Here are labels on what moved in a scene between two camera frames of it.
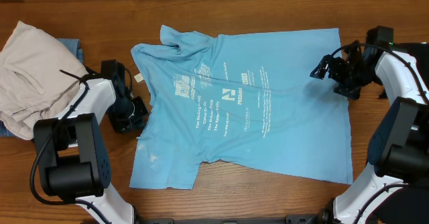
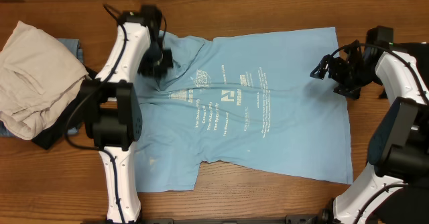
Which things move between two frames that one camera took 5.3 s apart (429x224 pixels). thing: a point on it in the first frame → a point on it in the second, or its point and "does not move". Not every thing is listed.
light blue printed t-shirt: [245, 101] does not move
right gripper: [336, 64] does not move
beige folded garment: [39, 77] does not move
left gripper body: [126, 114] → [156, 63]
